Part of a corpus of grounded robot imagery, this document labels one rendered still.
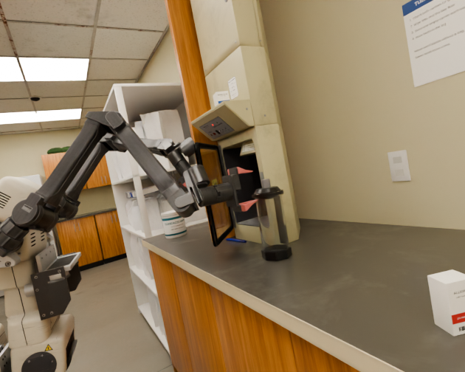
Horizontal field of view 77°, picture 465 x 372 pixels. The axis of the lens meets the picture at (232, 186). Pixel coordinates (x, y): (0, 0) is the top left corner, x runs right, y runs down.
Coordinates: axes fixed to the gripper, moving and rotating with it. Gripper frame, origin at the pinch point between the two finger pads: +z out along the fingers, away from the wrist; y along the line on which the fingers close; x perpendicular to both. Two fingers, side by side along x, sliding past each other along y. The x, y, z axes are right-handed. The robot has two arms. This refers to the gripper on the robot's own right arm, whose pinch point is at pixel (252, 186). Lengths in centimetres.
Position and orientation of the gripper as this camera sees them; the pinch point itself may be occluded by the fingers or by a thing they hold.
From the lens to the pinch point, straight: 97.7
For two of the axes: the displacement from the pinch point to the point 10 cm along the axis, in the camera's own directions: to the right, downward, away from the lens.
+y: -1.8, -9.8, -0.5
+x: -4.8, 0.5, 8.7
